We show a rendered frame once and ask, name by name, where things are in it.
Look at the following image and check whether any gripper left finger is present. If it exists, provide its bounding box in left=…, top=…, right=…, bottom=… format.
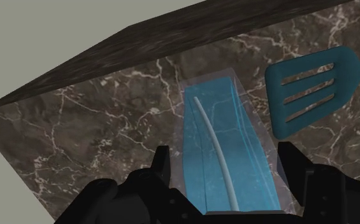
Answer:
left=54, top=144, right=206, bottom=224

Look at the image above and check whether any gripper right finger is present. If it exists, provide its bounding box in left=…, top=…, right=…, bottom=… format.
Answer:
left=277, top=141, right=360, bottom=224

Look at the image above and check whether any clear bottle with blue liquid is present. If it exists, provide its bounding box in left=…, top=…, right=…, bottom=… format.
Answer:
left=171, top=67, right=297, bottom=216

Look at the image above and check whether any teal slotted spatula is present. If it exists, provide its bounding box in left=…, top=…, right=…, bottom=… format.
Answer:
left=264, top=45, right=360, bottom=140

